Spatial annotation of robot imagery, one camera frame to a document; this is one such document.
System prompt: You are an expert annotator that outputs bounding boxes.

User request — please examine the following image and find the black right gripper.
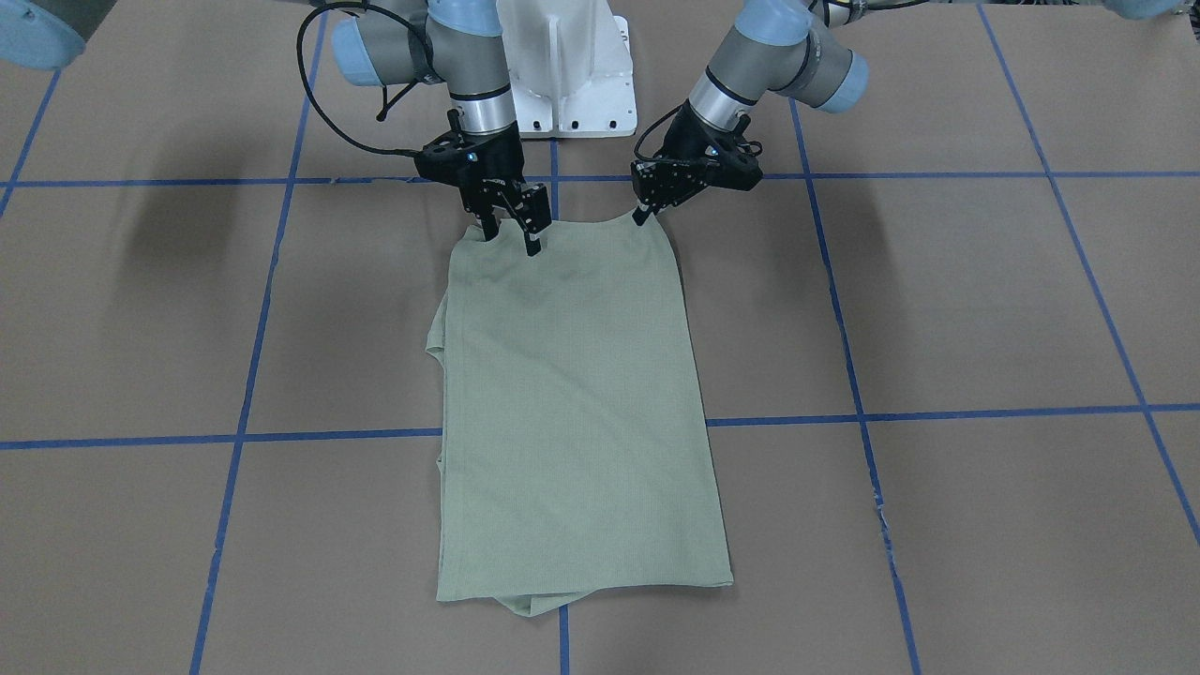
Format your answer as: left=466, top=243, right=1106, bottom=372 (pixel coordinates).
left=414, top=127, right=552, bottom=257

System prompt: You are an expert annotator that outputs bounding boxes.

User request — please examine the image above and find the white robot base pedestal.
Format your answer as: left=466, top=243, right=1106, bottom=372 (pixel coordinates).
left=497, top=1, right=638, bottom=141

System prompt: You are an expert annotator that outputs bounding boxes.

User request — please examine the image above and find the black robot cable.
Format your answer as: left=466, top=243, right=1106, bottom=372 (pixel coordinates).
left=296, top=0, right=442, bottom=157

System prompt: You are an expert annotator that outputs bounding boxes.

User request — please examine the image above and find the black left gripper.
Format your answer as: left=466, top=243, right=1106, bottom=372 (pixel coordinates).
left=631, top=102, right=763, bottom=227

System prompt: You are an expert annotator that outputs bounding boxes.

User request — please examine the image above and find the light green long-sleeve shirt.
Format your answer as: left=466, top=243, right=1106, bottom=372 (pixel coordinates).
left=426, top=214, right=734, bottom=619

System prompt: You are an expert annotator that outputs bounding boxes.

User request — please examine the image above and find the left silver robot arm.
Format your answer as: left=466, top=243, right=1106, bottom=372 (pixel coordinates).
left=631, top=1, right=1196, bottom=217

